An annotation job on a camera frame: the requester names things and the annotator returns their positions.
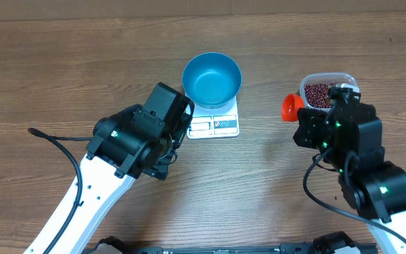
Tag clear plastic container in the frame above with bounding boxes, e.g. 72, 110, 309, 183
299, 72, 360, 111

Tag orange measuring scoop blue handle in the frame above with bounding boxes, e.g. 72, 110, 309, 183
281, 94, 305, 122

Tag white kitchen scale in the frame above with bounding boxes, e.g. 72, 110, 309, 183
186, 95, 240, 140

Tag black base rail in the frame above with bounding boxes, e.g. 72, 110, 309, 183
82, 231, 379, 254

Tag red beans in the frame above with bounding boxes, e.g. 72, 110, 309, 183
304, 83, 334, 109

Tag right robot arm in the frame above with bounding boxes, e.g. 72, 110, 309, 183
293, 87, 406, 253

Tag blue bowl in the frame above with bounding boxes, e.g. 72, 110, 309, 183
182, 52, 242, 109

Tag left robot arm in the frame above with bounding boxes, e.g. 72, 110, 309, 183
26, 83, 195, 253

